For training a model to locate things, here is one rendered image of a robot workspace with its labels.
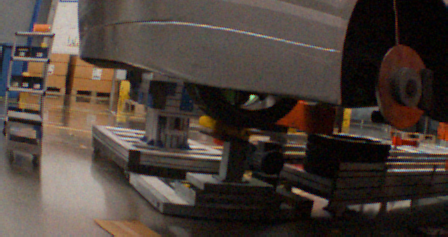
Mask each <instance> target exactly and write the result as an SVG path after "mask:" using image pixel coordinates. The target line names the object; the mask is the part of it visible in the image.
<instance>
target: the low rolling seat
mask: <svg viewBox="0 0 448 237"><path fill-rule="evenodd" d="M42 124H43V121H42V119H41V117H40V116H39V115H38V114H31V113H20V112H15V111H8V115H7V130H6V148H7V152H8V153H9V159H10V162H13V161H14V155H13V150H15V151H22V152H24V153H31V154H33V160H32V164H33V165H34V166H35V167H37V166H38V163H39V162H38V160H39V156H42V144H43V142H42V138H43V126H42ZM10 126H14V127H20V128H27V129H33V130H36V138H32V137H26V136H19V135H14V134H10Z"/></svg>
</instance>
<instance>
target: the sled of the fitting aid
mask: <svg viewBox="0 0 448 237"><path fill-rule="evenodd" d="M174 192H175V193H176V194H178V195H179V196H180V197H182V198H183V199H184V200H186V201H187V202H189V203H190V204H191V205H193V206H196V207H202V208H210V207H213V208H229V209H260V210H265V209H268V210H272V209H277V210H279V209H280V205H281V201H282V199H283V197H282V196H278V195H276V192H273V194H272V193H269V194H257V193H245V194H243V193H229V192H215V191H203V190H202V189H200V188H199V187H197V186H195V185H194V184H192V183H191V182H189V181H177V180H176V181H175V189H174Z"/></svg>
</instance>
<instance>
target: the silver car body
mask: <svg viewBox="0 0 448 237"><path fill-rule="evenodd" d="M77 7H78V9H77V12H78V13H77V16H78V18H77V20H78V23H77V24H78V35H79V37H78V40H79V44H78V45H79V51H78V57H79V59H80V60H81V61H84V62H85V63H87V64H90V65H92V66H95V67H96V66H97V67H100V68H104V69H106V68H108V69H114V70H119V69H120V70H127V71H133V72H134V71H140V72H148V73H158V74H161V75H164V76H166V77H169V78H172V79H175V80H178V81H182V82H187V83H192V84H196V85H201V86H206V87H211V88H218V89H226V90H235V91H243V92H251V93H260V94H267V95H275V96H280V97H283V98H291V99H295V100H301V101H306V102H311V103H316V104H317V102H320V103H321V108H325V109H330V108H333V107H335V106H338V105H341V104H342V107H343V108H345V109H352V108H364V107H378V111H377V110H373V111H372V114H371V120H372V123H374V124H378V123H384V125H388V126H393V127H398V128H401V129H407V128H410V127H411V126H413V125H414V124H415V123H416V122H417V121H418V120H419V118H420V117H421V116H424V117H429V118H430V119H431V120H435V121H437V122H440V123H446V124H448V0H78V4H77Z"/></svg>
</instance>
